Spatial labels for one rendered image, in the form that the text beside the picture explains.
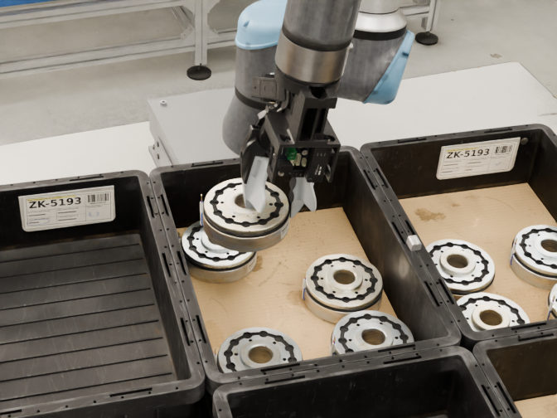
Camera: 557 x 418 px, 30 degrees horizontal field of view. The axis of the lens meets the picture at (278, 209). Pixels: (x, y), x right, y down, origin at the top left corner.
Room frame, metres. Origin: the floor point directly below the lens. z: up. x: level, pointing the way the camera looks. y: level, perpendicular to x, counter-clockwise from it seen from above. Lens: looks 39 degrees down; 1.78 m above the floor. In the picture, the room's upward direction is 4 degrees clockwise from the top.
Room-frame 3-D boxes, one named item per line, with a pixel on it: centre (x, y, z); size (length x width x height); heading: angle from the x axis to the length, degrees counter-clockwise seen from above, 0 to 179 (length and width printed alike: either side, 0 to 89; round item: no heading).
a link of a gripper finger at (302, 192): (0.97, -0.03, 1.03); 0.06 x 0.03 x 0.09; 17
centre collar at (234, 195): (0.97, 0.04, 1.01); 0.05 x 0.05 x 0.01
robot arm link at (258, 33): (1.41, 0.02, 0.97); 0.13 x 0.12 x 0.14; 80
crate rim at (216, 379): (0.98, -0.02, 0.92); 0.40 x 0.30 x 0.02; 18
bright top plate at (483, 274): (1.05, -0.24, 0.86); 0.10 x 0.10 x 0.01
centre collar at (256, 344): (0.86, 0.01, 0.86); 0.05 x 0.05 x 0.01
